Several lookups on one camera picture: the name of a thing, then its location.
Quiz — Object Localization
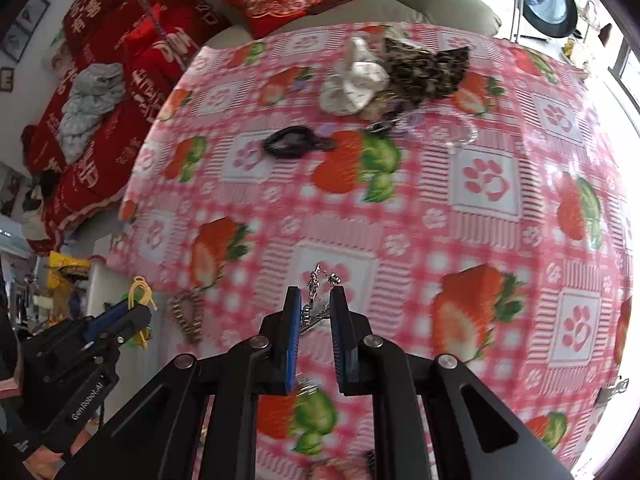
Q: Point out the silver metal clip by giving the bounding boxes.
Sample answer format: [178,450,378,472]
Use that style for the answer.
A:
[597,376,628,403]

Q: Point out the white scrunchie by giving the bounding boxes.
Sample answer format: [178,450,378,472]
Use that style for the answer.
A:
[319,36,391,116]

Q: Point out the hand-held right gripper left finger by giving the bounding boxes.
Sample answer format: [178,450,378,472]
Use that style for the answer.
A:
[57,285,303,480]

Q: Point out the yellow packet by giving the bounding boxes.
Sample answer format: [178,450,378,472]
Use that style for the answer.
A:
[47,250,92,292]

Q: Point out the silver dangle earring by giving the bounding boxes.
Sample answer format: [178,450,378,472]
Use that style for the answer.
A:
[302,261,341,321]

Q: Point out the yellow hair tie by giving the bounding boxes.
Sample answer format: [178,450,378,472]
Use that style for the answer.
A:
[124,276,160,350]

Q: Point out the black hair tie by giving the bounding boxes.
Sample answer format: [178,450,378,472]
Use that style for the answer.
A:
[262,126,338,158]

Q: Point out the clear plastic bracelet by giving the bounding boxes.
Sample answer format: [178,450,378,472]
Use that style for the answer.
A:
[440,110,481,153]

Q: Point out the pink strawberry print tablecloth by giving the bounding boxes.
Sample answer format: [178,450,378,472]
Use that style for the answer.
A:
[107,22,633,480]

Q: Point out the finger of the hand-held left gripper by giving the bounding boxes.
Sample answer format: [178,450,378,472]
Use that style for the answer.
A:
[100,304,153,350]
[82,301,138,343]

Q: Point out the framed wall picture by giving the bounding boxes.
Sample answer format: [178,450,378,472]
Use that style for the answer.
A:
[0,0,51,63]

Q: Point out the leopard print scrunchie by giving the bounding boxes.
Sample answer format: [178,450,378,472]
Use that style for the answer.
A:
[382,35,471,103]

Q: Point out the grey cloth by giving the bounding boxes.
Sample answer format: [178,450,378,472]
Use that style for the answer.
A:
[57,62,126,161]

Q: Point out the red printed blanket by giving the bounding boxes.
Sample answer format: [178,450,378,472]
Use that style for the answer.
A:
[20,0,233,253]

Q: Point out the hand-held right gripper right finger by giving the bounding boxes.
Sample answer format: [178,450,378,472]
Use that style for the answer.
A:
[330,286,576,480]

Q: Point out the grey green sofa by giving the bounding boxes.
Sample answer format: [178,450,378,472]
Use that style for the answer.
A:
[207,0,503,50]

